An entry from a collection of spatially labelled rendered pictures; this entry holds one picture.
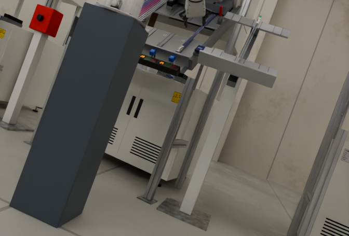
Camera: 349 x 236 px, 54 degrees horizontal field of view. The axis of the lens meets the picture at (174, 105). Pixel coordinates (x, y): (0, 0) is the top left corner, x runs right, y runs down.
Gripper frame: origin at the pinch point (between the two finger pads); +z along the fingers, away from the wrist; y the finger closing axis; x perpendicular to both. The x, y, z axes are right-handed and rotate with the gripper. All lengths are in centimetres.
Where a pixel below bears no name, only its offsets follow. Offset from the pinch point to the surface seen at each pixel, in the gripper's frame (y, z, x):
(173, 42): 11.9, 6.5, 5.8
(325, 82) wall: -191, 199, -132
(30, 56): 99, 33, -26
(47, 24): 85, 17, -36
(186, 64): 7.7, 6.7, 23.0
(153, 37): 22.0, 6.5, -0.5
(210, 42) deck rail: -7.4, 7.8, 6.8
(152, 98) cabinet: 25, 44, 10
